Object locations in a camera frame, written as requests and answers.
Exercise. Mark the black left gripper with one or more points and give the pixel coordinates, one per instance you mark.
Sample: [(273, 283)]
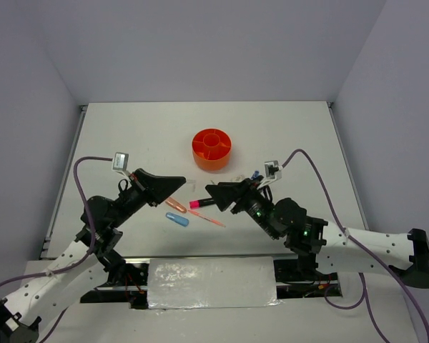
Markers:
[(154, 189)]

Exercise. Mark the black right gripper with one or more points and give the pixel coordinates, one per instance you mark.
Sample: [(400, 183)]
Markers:
[(240, 192)]

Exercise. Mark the clear pen cap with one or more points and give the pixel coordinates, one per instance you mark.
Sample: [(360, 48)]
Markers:
[(192, 183)]

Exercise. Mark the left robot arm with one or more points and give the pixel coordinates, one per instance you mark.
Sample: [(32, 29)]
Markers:
[(88, 262)]

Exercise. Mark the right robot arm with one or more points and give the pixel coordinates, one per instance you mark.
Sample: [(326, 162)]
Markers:
[(321, 246)]

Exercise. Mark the orange capsule eraser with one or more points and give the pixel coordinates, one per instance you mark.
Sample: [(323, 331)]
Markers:
[(175, 205)]

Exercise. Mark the small white eraser block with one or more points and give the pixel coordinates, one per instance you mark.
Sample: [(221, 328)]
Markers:
[(238, 178)]

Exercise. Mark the thin orange pen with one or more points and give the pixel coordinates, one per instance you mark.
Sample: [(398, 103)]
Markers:
[(213, 221)]

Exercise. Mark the pink highlighter with black cap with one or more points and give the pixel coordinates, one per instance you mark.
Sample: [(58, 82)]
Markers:
[(196, 204)]

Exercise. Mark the blue capsule eraser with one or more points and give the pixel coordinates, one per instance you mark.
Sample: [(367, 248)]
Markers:
[(182, 221)]

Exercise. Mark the blue cap glue bottle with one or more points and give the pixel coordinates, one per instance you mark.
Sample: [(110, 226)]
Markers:
[(255, 174)]

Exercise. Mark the orange round compartment organizer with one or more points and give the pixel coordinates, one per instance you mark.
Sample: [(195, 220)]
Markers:
[(211, 149)]

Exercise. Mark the silver foil covered panel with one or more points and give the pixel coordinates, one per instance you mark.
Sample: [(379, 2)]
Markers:
[(205, 283)]

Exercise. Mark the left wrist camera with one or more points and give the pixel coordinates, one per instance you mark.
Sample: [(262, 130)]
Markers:
[(120, 162)]

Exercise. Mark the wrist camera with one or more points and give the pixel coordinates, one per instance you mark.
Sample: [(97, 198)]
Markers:
[(273, 170), (120, 162)]

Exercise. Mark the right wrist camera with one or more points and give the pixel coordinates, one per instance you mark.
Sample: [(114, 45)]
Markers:
[(273, 170)]

